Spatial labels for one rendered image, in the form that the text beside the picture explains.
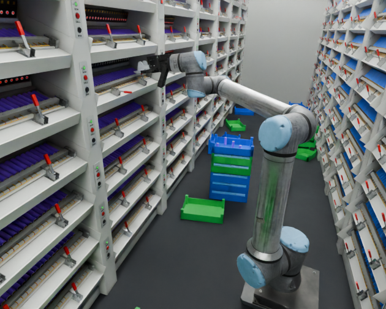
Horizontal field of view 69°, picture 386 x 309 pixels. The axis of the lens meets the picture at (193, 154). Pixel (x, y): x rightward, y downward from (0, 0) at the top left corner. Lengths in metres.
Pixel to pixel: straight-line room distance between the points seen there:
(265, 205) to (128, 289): 0.88
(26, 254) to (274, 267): 0.91
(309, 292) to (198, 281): 0.56
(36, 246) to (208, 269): 0.95
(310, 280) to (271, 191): 0.68
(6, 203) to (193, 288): 1.02
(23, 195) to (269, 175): 0.81
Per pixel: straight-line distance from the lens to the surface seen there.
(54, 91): 1.15
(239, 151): 2.05
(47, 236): 1.14
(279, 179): 1.04
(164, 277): 1.67
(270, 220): 1.13
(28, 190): 1.02
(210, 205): 2.17
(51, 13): 1.10
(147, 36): 1.67
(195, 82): 1.38
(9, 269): 1.07
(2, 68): 0.89
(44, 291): 1.24
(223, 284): 1.65
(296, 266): 1.42
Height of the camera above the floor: 1.24
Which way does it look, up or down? 25 degrees down
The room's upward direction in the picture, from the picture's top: 2 degrees clockwise
